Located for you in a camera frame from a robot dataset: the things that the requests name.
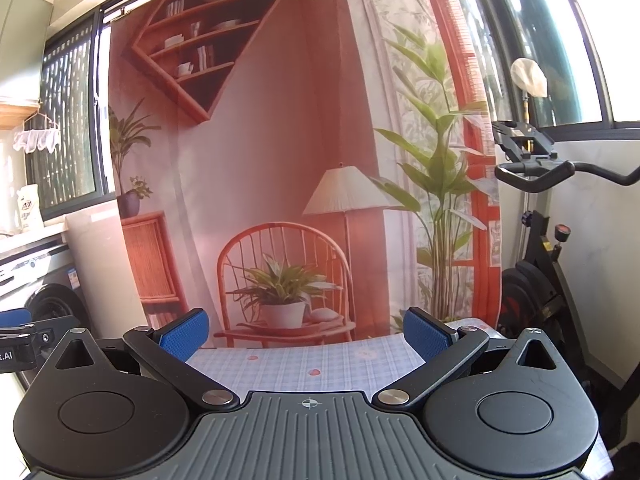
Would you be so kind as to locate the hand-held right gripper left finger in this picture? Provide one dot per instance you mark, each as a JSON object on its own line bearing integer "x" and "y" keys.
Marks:
{"x": 185, "y": 332}

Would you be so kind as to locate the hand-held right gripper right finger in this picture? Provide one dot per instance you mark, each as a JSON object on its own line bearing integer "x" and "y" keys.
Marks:
{"x": 425, "y": 332}

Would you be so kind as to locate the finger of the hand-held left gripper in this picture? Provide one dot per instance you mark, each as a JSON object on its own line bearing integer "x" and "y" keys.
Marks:
{"x": 30, "y": 337}

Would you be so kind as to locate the dark grey washing machine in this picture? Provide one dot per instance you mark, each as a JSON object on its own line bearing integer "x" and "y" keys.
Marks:
{"x": 55, "y": 295}

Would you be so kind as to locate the white countertop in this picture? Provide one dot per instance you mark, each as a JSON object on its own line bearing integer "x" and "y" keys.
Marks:
{"x": 30, "y": 240}

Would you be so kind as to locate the blue plaid tablecloth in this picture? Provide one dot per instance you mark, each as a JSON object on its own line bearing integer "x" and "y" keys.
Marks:
{"x": 310, "y": 365}

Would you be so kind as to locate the black exercise bike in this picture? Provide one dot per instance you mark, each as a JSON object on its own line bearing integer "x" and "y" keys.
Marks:
{"x": 540, "y": 280}

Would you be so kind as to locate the white detergent bag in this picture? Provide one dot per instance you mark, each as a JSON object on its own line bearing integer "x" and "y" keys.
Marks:
{"x": 30, "y": 210}

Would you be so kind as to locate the white lace cloth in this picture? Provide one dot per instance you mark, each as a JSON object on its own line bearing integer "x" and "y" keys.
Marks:
{"x": 35, "y": 139}

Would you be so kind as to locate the metal clothes hanger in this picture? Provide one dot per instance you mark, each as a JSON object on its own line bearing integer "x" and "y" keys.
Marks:
{"x": 47, "y": 121}

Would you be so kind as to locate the wooden shelf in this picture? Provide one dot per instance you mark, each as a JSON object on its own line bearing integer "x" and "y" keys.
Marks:
{"x": 17, "y": 112}

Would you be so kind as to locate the barred window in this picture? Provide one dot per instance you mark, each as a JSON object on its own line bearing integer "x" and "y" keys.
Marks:
{"x": 67, "y": 110}

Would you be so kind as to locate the white cloth bag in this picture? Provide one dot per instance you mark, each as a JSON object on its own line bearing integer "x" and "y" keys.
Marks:
{"x": 529, "y": 77}

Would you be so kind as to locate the large dark-framed window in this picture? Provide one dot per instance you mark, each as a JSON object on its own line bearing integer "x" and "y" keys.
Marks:
{"x": 565, "y": 40}

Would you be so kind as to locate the printed wall tapestry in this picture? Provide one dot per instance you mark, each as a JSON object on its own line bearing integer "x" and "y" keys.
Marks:
{"x": 300, "y": 110}

